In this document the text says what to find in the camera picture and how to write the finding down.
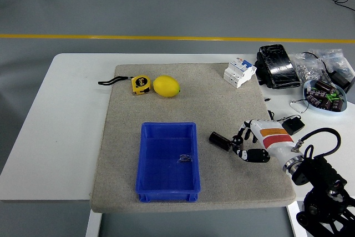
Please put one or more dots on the black device in plastic wrap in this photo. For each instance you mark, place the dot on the black device in plastic wrap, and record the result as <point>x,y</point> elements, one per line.
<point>278,66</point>

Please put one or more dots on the yellow tape measure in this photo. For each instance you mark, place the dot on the yellow tape measure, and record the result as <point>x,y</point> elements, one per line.
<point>141,84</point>

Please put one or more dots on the grey-brown mat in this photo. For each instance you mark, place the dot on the grey-brown mat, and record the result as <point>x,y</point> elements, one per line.
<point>194,109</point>

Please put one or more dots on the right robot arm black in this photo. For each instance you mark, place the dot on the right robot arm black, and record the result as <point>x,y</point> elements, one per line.
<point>321,176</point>

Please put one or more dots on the black cylindrical battery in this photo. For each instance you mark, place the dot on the black cylindrical battery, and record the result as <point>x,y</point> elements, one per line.
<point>325,103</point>
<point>325,86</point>
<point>313,98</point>
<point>219,140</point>
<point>337,105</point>

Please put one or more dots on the clear bag of small parts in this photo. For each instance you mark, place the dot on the clear bag of small parts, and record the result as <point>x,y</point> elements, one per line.
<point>337,56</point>

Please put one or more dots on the blue plastic box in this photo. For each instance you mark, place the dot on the blue plastic box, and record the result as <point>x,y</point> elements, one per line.
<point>166,170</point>

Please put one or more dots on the light blue bowl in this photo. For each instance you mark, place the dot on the light blue bowl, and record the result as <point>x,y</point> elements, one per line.
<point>313,106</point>

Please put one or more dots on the small green battery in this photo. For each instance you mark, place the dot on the small green battery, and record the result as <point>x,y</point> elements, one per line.
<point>331,97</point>

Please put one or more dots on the small black power adapter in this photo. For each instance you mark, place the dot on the small black power adapter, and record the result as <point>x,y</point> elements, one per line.
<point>293,126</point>

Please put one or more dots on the white table leg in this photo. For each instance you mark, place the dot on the white table leg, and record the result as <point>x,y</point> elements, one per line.
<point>93,224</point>
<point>293,219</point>

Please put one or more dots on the yellow lemon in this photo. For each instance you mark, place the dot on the yellow lemon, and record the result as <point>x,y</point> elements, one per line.
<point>166,86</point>

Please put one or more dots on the large black power adapter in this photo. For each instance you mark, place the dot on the large black power adapter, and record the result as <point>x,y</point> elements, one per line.
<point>342,80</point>

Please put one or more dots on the clear bag of metal nuts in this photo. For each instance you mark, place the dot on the clear bag of metal nuts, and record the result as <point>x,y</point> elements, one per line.
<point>306,69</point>

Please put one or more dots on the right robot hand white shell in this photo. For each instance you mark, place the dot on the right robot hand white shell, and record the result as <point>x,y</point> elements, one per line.
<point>274,137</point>

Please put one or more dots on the white circuit breaker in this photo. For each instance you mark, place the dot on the white circuit breaker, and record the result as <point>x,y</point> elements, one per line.
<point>238,73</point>

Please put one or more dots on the white table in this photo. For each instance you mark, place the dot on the white table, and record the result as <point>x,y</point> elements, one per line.
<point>69,109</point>

